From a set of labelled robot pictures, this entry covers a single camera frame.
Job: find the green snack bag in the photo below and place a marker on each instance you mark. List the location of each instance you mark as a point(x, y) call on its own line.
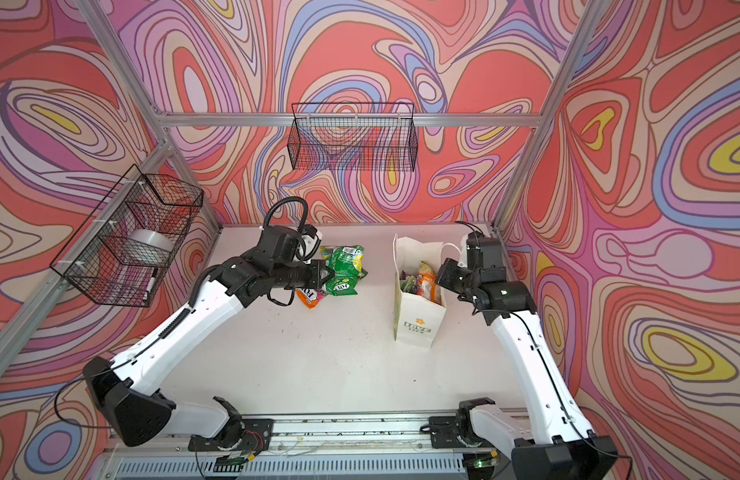
point(347, 265)

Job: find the black marker pen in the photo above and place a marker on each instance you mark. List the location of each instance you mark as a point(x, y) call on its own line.
point(148, 290)

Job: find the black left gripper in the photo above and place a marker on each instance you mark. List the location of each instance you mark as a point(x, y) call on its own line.
point(317, 280)

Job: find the orange snack bag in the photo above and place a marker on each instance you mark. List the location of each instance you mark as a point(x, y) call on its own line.
point(426, 283)

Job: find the white paper bag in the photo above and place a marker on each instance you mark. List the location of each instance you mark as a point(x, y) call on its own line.
point(416, 320)

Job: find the silver tape roll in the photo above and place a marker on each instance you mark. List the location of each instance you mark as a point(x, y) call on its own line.
point(152, 240)

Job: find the aluminium frame post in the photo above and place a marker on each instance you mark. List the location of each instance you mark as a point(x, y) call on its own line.
point(580, 41)

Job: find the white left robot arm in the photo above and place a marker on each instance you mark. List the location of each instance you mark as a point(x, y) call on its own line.
point(126, 390)

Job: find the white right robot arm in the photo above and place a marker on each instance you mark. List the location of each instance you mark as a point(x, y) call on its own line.
point(561, 443)

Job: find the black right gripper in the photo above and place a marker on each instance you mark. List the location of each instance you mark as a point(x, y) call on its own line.
point(445, 274)

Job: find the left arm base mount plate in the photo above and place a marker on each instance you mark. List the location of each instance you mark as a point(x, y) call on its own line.
point(247, 435)

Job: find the black wire basket left wall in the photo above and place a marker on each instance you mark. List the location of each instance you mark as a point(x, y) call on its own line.
point(102, 263)

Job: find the black wire basket back wall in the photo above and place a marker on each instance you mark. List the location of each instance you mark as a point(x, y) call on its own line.
point(353, 136)

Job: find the black wire basket wall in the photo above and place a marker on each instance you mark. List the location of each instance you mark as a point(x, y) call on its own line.
point(102, 263)
point(353, 136)

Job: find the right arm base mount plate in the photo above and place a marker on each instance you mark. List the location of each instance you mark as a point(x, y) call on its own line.
point(446, 432)

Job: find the red Fox's candy bag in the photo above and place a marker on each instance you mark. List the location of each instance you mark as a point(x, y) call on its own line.
point(310, 297)

